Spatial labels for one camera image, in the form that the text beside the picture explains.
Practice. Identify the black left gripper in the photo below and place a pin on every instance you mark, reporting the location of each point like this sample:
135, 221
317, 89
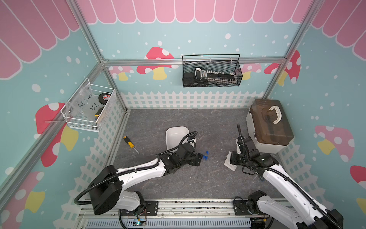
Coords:
195, 159

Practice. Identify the black wire mesh basket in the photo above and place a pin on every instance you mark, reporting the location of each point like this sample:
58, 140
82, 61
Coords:
227, 63

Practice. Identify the white wire wall basket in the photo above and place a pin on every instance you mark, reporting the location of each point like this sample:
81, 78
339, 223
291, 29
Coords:
104, 116

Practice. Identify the clear labelled plastic bag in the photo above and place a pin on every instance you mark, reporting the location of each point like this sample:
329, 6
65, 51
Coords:
83, 105

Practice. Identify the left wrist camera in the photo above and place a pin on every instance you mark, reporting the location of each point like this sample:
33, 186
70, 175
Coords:
191, 140

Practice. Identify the black tape roll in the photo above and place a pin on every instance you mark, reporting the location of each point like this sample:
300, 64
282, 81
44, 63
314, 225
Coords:
104, 98

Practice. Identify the black socket tool set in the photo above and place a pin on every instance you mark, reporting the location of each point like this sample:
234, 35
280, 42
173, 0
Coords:
203, 76

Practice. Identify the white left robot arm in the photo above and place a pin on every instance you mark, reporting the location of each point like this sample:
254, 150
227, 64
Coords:
109, 190

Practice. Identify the brown lidded storage box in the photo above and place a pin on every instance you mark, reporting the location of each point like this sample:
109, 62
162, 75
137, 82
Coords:
268, 126

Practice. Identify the white rectangular plastic tray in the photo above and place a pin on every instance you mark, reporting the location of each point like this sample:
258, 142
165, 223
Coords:
174, 135

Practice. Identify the yellow black screwdriver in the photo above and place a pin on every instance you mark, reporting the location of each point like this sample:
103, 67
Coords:
130, 144

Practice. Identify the white wiping cloth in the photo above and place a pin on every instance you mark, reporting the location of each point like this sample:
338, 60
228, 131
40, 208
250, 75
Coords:
228, 164

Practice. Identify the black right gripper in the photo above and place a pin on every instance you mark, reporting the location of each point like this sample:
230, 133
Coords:
236, 157

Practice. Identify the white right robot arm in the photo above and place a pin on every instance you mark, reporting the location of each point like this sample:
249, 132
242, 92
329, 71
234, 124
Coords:
306, 212

